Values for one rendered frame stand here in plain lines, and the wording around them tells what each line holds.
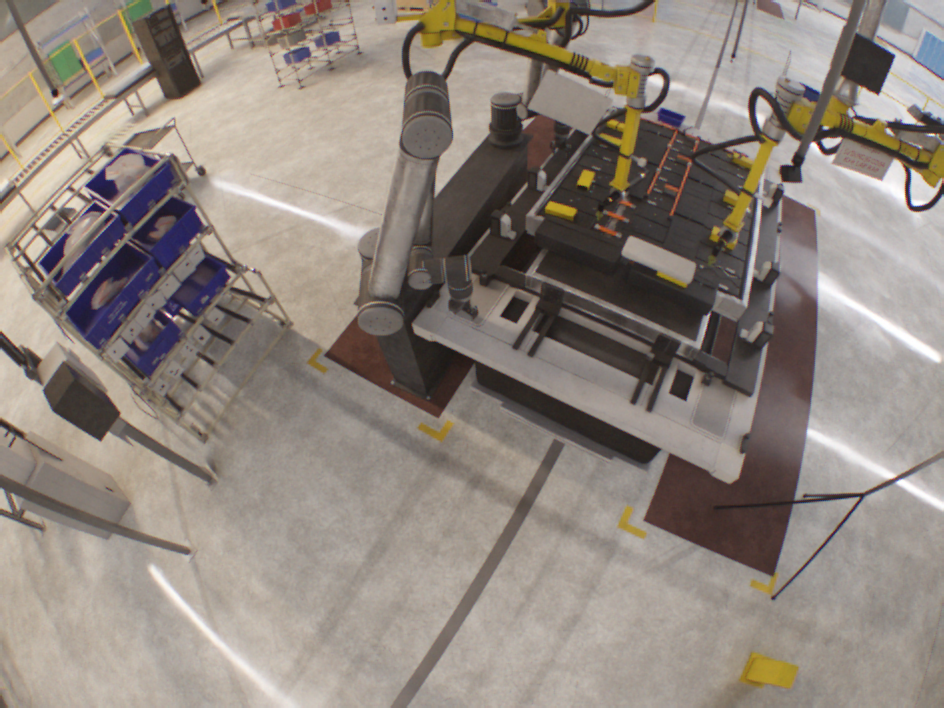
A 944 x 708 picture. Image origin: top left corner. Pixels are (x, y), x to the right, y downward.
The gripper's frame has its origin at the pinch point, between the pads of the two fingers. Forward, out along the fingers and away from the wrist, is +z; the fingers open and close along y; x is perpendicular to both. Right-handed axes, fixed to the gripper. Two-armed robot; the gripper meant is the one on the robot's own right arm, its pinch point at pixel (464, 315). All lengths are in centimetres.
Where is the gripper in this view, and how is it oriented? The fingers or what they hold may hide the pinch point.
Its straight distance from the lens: 213.1
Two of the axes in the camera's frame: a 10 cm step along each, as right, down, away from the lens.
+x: -4.3, 7.9, -4.5
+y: -9.0, -3.4, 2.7
